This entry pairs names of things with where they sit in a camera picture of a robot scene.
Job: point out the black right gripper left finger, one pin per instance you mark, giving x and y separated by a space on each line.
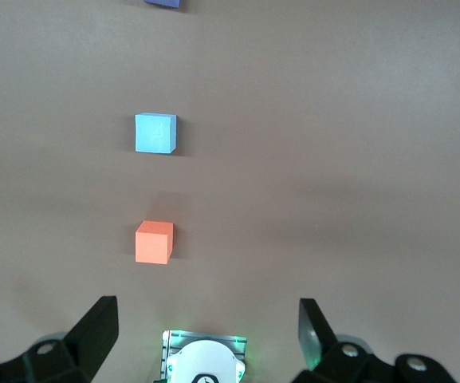
86 343

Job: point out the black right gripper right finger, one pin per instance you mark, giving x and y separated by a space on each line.
321 351

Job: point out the light blue foam cube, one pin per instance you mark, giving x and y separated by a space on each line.
154 133

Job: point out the orange foam cube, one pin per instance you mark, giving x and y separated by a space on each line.
152 245

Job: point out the brown paper table cover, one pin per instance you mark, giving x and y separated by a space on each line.
333 159

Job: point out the purple foam cube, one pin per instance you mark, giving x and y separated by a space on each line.
162 3

